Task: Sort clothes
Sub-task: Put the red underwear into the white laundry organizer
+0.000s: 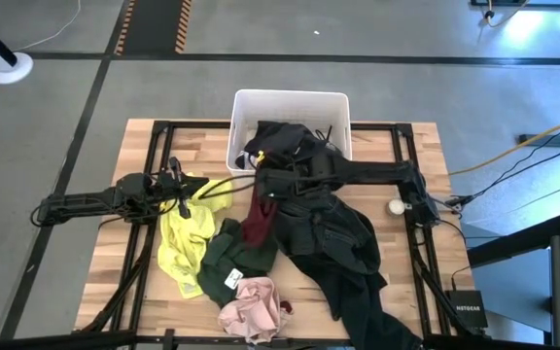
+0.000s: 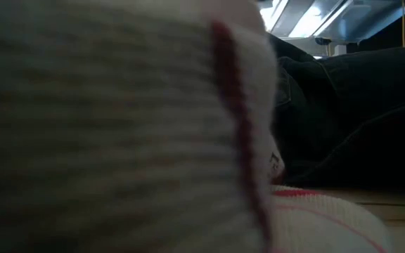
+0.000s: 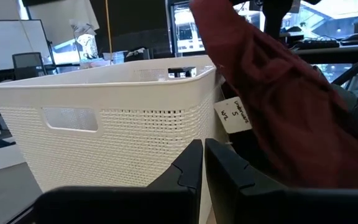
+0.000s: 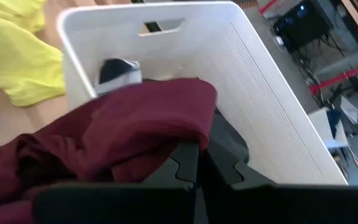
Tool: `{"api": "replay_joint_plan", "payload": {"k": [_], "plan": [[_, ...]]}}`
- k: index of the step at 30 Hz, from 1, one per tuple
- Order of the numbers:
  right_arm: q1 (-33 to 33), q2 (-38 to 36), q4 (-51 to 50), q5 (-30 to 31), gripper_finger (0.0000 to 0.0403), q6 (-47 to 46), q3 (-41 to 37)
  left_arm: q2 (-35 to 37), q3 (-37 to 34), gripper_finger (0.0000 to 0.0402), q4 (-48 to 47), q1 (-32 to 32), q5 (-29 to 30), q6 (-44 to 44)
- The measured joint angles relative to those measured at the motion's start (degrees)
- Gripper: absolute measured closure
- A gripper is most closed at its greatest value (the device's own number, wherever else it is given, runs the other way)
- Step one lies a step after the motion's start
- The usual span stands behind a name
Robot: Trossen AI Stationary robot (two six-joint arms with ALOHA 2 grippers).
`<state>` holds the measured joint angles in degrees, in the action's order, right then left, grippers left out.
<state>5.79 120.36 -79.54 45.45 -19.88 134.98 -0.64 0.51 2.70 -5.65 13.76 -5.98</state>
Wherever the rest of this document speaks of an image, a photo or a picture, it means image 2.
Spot white sock maroon stripe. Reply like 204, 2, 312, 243
0, 0, 286, 253

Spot silver ceiling duct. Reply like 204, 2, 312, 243
258, 0, 405, 57

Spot dark jeans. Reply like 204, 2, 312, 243
267, 33, 405, 193

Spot white ribbed sock red lines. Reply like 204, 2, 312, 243
267, 185, 393, 253

